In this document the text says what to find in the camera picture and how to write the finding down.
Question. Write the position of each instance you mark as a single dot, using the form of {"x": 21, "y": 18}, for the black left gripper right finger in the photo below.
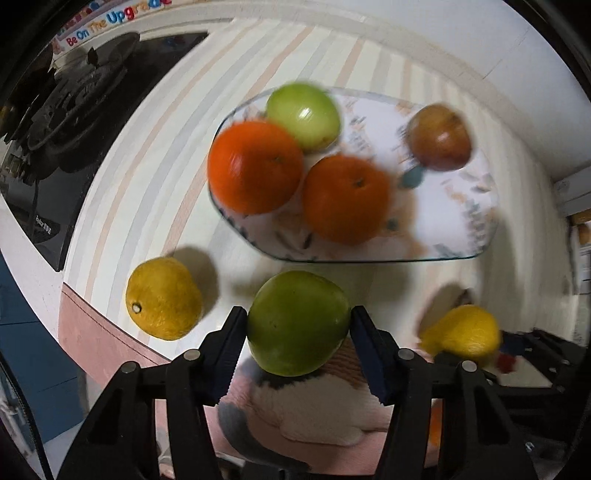
{"x": 448, "y": 421}

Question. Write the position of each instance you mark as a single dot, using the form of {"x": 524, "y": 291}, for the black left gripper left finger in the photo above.
{"x": 117, "y": 440}

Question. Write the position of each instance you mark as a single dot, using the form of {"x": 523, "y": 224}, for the bright yellow lemon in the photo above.
{"x": 468, "y": 331}

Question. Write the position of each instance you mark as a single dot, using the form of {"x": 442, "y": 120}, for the dark yellow lemon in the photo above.
{"x": 162, "y": 299}

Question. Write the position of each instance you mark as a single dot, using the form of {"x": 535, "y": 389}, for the green apple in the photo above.
{"x": 307, "y": 113}
{"x": 297, "y": 321}

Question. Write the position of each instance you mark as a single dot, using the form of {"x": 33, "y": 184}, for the blue cabinet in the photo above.
{"x": 53, "y": 385}

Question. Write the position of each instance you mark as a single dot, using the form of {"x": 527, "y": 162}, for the glass patterned oval plate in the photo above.
{"x": 432, "y": 215}

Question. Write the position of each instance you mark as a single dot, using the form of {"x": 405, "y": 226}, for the right orange tangerine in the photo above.
{"x": 345, "y": 199}

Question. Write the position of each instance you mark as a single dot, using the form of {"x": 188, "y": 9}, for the orange tangerine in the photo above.
{"x": 345, "y": 199}
{"x": 254, "y": 167}

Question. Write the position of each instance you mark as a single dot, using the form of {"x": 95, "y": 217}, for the brown red apple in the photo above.
{"x": 439, "y": 139}

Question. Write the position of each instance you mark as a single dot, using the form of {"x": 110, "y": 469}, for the left orange tangerine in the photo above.
{"x": 254, "y": 167}

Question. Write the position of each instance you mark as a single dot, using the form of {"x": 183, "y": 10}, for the striped cat blanket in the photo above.
{"x": 149, "y": 199}

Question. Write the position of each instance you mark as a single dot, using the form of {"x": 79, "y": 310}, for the green apple on plate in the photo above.
{"x": 307, "y": 113}

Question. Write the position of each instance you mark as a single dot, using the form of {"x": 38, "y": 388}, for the colourful wall banner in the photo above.
{"x": 100, "y": 16}

